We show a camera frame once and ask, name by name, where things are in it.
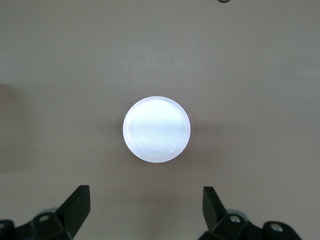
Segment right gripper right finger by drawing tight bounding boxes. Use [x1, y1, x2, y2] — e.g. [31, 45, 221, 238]
[199, 185, 304, 240]

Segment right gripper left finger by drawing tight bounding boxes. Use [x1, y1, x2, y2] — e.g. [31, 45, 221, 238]
[0, 185, 91, 240]

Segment pink round plate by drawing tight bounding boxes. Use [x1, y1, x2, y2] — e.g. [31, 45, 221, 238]
[122, 95, 192, 164]

